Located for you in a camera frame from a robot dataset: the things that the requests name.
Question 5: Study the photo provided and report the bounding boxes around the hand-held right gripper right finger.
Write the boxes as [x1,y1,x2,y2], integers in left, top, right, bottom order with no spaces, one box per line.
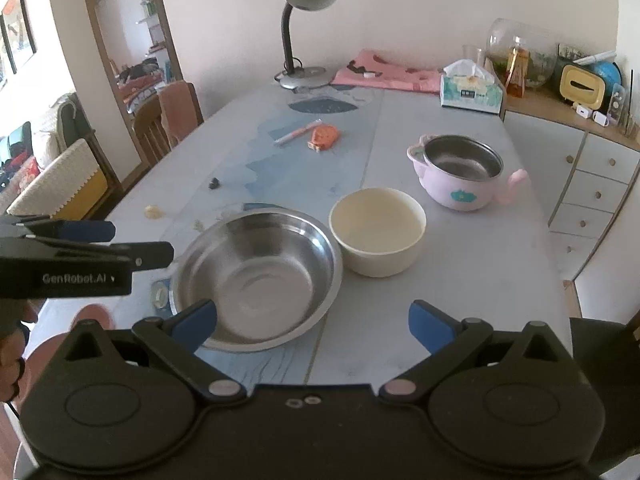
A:
[378,300,573,402]

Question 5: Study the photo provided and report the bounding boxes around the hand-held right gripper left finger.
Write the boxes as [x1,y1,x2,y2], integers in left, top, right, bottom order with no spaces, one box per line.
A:
[62,298,247,402]

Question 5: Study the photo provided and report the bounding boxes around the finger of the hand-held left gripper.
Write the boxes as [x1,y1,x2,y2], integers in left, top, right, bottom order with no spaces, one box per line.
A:
[0,216,117,243]
[20,240,175,274]

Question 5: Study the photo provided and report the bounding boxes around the pink fish-shaped plate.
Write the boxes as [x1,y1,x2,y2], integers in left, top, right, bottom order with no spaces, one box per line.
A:
[22,304,117,361]

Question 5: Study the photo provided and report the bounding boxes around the stainless steel bowl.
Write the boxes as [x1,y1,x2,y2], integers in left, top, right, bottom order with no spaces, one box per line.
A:
[170,210,344,352]

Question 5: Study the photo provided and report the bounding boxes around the cream bowl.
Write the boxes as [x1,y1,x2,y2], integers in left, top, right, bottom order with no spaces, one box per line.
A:
[328,187,427,277]

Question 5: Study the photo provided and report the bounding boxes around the pink pot with steel insert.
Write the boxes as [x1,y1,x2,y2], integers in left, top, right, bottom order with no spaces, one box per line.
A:
[406,133,529,211]

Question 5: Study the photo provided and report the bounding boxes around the person's left hand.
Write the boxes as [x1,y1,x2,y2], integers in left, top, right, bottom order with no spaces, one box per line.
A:
[0,300,43,403]

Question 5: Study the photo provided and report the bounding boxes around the sofa with cream cover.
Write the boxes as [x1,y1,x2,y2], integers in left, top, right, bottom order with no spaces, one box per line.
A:
[0,92,123,221]

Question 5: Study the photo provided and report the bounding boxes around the wooden chair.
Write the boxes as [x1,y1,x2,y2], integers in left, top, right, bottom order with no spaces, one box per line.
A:
[132,80,205,166]

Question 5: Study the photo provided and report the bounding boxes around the pink towel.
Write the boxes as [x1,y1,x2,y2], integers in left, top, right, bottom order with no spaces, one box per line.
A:
[157,80,193,148]

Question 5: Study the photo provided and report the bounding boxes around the pink white pen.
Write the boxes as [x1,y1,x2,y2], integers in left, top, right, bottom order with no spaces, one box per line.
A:
[273,119,322,147]

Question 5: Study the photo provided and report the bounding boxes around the orange tape measure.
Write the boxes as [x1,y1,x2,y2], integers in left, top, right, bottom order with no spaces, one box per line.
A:
[307,125,341,151]

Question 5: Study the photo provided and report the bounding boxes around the white drawer cabinet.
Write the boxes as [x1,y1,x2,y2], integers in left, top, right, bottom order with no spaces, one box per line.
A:
[500,85,640,281]

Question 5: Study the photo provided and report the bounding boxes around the tissue box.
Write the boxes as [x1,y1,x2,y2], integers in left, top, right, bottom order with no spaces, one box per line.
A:
[440,58,503,115]

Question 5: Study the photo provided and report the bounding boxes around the pink printed cloth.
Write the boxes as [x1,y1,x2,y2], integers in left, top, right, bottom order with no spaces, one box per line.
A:
[330,49,453,93]

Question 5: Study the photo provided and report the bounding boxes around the amber liquid bottle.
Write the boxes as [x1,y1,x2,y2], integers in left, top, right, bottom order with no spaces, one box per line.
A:
[505,37,530,98]

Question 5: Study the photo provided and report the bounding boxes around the yellow tissue holder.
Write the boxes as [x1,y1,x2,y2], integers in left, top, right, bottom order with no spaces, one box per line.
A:
[559,63,608,110]

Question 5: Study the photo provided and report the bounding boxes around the clear acrylic holder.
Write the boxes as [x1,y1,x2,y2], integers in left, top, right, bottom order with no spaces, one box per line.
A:
[607,82,628,121]

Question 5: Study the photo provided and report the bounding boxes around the round glass jar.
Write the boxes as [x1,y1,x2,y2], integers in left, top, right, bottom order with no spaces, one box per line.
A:
[487,18,558,91]

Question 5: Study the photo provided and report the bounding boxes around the blue globe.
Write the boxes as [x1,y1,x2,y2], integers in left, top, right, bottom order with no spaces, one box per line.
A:
[590,60,623,96]

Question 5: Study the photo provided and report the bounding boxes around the wooden door frame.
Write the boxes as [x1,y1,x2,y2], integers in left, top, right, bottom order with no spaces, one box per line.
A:
[77,0,186,133]

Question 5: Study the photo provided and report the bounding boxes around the dark framed wall painting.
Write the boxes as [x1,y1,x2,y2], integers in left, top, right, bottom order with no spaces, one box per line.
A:
[0,0,38,76]

